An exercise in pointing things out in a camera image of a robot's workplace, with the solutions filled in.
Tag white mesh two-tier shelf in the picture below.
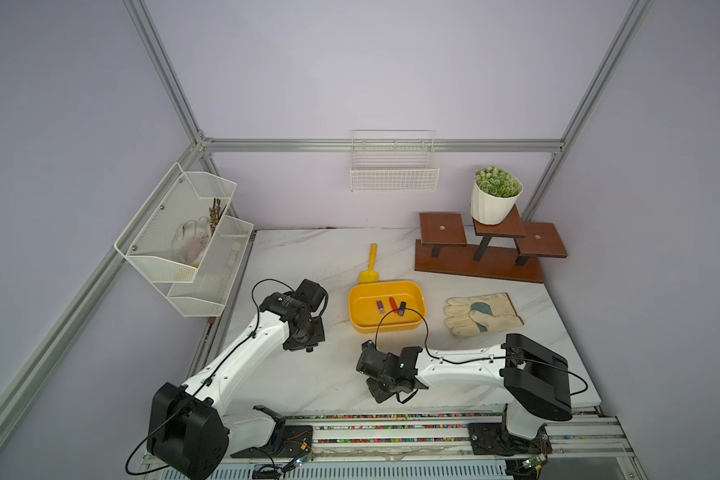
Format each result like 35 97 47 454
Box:
114 163 254 318

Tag beige work glove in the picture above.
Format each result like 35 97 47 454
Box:
443 292 525 338

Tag white pot green plant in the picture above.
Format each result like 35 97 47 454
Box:
470 166 524 226

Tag clear plastic bag in shelf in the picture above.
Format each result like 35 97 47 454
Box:
171 217 212 267

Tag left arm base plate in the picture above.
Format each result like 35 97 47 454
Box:
230 424 314 459

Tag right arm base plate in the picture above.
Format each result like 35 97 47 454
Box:
467 423 552 457

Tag brown wooden tiered stand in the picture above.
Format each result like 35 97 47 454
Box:
415 207 568 284

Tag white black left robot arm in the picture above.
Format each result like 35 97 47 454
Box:
141 280 329 479

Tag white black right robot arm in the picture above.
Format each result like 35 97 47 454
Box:
356 333 573 440

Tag yellow plastic storage box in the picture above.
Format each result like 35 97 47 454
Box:
348 280 427 334

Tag aluminium rail frame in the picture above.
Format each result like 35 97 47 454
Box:
210 412 646 479

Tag white wire wall basket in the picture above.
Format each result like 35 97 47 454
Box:
350 130 440 193

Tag yellow plastic toy shovel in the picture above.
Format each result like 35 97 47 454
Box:
358 243 379 284

